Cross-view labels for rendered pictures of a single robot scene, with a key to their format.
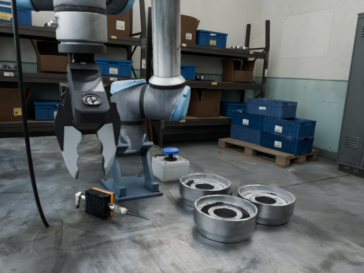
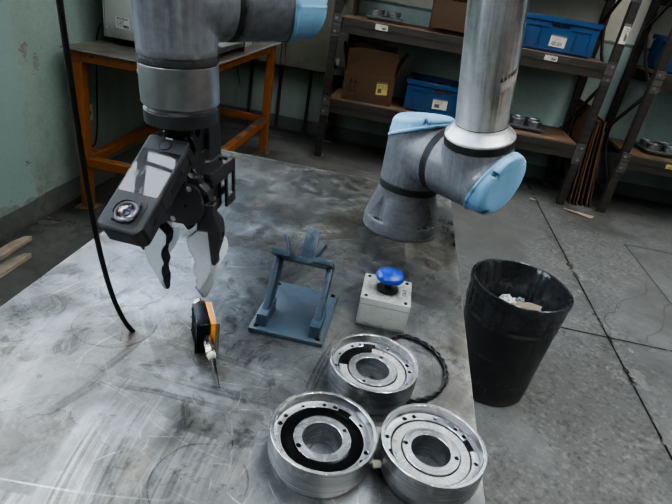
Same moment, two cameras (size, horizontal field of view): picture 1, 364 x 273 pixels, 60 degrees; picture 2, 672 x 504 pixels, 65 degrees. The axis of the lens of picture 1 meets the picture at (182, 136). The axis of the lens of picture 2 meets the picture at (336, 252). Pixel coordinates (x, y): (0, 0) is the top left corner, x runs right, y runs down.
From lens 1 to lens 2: 37 cm
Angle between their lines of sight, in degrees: 36
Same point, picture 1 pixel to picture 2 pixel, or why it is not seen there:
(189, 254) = (213, 471)
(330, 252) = not seen: outside the picture
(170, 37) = (488, 57)
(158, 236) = (218, 417)
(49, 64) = (445, 16)
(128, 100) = (406, 153)
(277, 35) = not seen: outside the picture
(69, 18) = (141, 73)
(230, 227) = (286, 469)
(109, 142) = (202, 258)
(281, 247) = not seen: outside the picture
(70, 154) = (153, 257)
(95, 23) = (175, 85)
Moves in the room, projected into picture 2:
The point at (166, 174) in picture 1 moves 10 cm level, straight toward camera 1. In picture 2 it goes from (361, 313) to (317, 343)
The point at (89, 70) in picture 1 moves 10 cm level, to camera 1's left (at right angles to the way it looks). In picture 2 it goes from (167, 154) to (110, 126)
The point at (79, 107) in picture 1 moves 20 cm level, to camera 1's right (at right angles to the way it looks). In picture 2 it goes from (103, 219) to (257, 324)
